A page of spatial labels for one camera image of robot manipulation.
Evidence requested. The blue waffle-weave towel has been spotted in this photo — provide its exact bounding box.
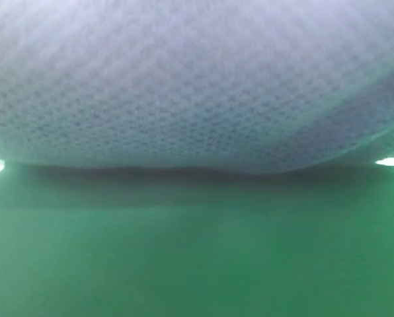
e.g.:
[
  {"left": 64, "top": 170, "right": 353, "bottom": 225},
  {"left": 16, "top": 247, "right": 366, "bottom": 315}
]
[{"left": 0, "top": 1, "right": 394, "bottom": 174}]

